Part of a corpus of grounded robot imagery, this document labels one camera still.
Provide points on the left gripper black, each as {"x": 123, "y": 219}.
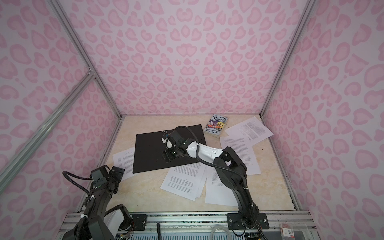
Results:
{"x": 118, "y": 176}

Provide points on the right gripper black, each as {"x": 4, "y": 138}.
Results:
{"x": 167, "y": 154}

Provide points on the blue and black file folder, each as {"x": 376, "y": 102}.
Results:
{"x": 149, "y": 150}

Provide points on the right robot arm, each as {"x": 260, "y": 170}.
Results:
{"x": 231, "y": 170}

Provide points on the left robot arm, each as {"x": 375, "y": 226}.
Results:
{"x": 96, "y": 222}

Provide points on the colourful treehouse book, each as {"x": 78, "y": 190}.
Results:
{"x": 215, "y": 125}

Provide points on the sheet under centre sheet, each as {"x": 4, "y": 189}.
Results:
{"x": 202, "y": 184}

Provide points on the centre right printed sheet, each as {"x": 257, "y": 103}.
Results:
{"x": 216, "y": 192}

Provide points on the far right printed sheet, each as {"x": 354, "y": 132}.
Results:
{"x": 252, "y": 128}

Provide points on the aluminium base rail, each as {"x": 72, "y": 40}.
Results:
{"x": 216, "y": 226}

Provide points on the aluminium frame corner post left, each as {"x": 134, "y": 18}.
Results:
{"x": 79, "y": 46}

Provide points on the aluminium frame corner post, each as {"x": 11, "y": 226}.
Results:
{"x": 297, "y": 34}
{"x": 79, "y": 46}

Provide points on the aluminium frame corner post right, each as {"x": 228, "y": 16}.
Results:
{"x": 297, "y": 34}

